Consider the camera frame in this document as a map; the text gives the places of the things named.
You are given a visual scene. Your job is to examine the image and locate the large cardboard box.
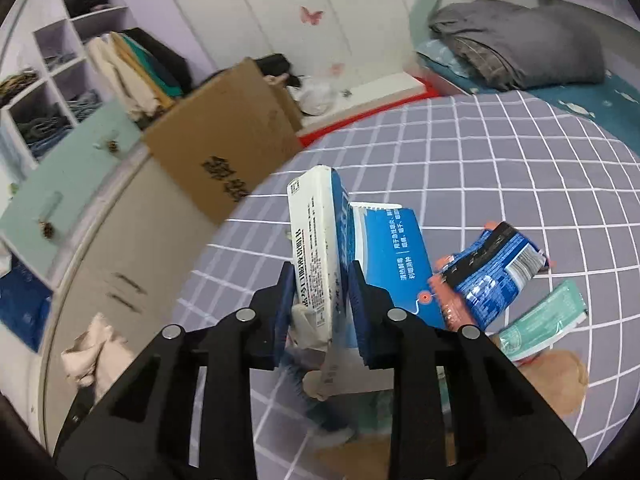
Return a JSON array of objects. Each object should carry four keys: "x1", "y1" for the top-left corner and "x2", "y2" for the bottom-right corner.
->
[{"x1": 141, "y1": 57, "x2": 304, "y2": 226}]

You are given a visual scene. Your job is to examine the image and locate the red blue snack packet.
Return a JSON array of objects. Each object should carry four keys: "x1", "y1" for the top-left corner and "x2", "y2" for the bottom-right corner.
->
[{"x1": 432, "y1": 221, "x2": 553, "y2": 333}]

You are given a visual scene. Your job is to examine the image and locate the camouflage clothes pile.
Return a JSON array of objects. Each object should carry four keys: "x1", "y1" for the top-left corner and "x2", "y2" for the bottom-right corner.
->
[{"x1": 0, "y1": 71, "x2": 41, "y2": 106}]

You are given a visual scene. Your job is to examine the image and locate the white plastic bag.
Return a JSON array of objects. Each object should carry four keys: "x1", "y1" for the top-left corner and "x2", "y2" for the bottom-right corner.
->
[{"x1": 299, "y1": 76, "x2": 337, "y2": 116}]

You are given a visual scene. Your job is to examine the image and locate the white wardrobe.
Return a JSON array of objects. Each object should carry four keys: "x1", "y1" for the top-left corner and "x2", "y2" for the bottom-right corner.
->
[{"x1": 150, "y1": 0, "x2": 436, "y2": 96}]

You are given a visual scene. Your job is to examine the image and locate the teal candy print bed sheet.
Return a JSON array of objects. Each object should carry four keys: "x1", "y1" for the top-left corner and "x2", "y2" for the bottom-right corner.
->
[{"x1": 520, "y1": 70, "x2": 640, "y2": 153}]

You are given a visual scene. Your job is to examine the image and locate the blue plaid pillow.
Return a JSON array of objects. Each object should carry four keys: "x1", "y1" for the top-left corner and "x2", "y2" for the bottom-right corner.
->
[{"x1": 416, "y1": 39, "x2": 476, "y2": 95}]

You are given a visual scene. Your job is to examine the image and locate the green sachet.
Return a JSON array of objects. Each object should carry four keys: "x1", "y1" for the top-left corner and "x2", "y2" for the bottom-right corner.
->
[{"x1": 492, "y1": 280, "x2": 590, "y2": 361}]

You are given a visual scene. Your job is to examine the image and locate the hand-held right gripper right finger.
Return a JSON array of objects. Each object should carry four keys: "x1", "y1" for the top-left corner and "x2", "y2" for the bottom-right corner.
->
[{"x1": 348, "y1": 260, "x2": 588, "y2": 480}]

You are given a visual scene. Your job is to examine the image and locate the teal hanging garment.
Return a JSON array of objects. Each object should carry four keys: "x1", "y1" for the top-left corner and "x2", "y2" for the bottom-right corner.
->
[{"x1": 122, "y1": 35, "x2": 183, "y2": 101}]

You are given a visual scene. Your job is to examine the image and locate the white blue medicine box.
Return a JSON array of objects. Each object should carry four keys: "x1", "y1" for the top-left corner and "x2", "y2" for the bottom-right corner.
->
[{"x1": 287, "y1": 165, "x2": 447, "y2": 397}]

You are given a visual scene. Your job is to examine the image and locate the large folded jeans pile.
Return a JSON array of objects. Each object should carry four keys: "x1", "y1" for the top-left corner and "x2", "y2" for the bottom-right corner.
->
[{"x1": 15, "y1": 110, "x2": 73, "y2": 146}]

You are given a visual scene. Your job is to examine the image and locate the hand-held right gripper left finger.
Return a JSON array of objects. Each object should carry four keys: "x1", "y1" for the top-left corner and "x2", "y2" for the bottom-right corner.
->
[{"x1": 52, "y1": 261, "x2": 297, "y2": 480}]

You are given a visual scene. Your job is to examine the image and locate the black folded clothes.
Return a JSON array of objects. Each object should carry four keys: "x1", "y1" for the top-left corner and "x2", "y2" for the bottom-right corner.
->
[{"x1": 65, "y1": 0, "x2": 118, "y2": 16}]

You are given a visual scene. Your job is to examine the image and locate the black hanging garment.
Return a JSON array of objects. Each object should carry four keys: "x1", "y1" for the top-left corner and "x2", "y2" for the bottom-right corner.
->
[{"x1": 132, "y1": 27, "x2": 193, "y2": 93}]

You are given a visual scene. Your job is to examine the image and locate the blue plastic package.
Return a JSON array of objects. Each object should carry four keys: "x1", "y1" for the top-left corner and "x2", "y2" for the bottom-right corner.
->
[{"x1": 0, "y1": 255, "x2": 53, "y2": 353}]

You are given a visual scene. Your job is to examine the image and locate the beige low cabinet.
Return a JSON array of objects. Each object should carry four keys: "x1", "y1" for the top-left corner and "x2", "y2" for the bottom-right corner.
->
[{"x1": 37, "y1": 150, "x2": 251, "y2": 456}]

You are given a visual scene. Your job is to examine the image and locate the cream cloth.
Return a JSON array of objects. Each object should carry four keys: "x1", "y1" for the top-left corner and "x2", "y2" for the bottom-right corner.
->
[{"x1": 61, "y1": 312, "x2": 136, "y2": 401}]

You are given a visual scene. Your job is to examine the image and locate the grey quilt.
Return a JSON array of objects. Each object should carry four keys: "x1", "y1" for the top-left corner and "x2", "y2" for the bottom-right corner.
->
[{"x1": 429, "y1": 0, "x2": 607, "y2": 92}]

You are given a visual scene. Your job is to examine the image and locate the purple stair cabinet green drawers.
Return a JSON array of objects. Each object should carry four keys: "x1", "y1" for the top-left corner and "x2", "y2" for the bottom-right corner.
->
[{"x1": 0, "y1": 0, "x2": 151, "y2": 291}]

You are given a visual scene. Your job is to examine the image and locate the white red step platform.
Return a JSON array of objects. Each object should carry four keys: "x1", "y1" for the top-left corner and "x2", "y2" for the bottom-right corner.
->
[{"x1": 297, "y1": 72, "x2": 453, "y2": 150}]

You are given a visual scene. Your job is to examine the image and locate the small folded jeans pile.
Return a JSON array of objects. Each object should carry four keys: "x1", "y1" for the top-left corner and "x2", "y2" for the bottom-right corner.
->
[
  {"x1": 42, "y1": 45, "x2": 76, "y2": 68},
  {"x1": 67, "y1": 89, "x2": 103, "y2": 121}
]

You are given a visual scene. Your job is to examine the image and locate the black bag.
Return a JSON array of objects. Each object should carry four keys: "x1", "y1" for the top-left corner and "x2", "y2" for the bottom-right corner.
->
[{"x1": 255, "y1": 54, "x2": 301, "y2": 88}]

